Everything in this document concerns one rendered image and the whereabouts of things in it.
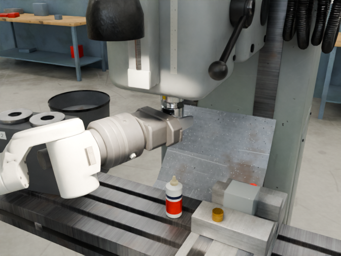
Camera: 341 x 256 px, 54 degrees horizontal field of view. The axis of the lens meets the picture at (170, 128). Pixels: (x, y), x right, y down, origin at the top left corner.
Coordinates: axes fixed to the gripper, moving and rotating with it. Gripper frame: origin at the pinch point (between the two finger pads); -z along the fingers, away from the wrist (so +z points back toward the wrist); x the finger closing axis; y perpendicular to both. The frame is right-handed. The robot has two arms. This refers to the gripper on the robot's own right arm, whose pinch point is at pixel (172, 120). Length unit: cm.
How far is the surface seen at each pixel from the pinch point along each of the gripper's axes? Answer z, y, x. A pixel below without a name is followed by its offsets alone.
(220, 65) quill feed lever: 5.8, -15.4, -16.3
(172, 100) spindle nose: 1.7, -5.2, -1.7
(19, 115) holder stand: 16.0, 8.0, 45.0
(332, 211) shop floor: -171, 122, 16
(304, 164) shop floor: -217, 121, 61
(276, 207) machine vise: -10.6, 16.1, -20.3
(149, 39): 11.1, -18.3, -6.3
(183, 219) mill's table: -3.2, 26.8, -1.1
